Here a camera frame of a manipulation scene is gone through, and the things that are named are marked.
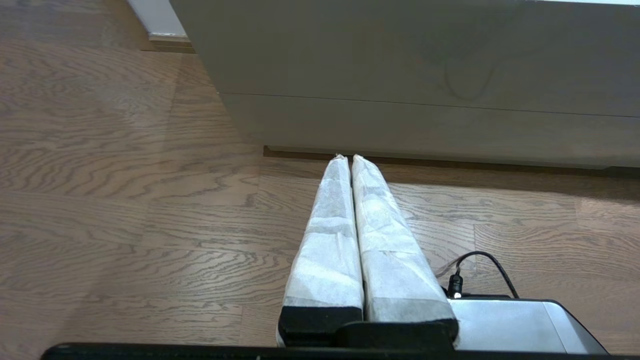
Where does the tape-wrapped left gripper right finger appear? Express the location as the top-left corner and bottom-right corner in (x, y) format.
(351, 153), (460, 347)

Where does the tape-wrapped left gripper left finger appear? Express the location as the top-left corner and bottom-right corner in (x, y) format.
(276, 153), (365, 347)

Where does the grey glossy drawer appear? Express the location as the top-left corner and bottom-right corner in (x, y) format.
(219, 92), (640, 170)

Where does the silver robot base housing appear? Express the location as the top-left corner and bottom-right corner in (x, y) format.
(446, 296), (610, 354)

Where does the grey glossy low cabinet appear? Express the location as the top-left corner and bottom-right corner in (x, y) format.
(169, 0), (640, 178)

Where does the black base cable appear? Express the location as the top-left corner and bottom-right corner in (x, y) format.
(434, 250), (521, 301)

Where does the white door frame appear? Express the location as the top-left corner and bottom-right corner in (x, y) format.
(126, 0), (197, 55)

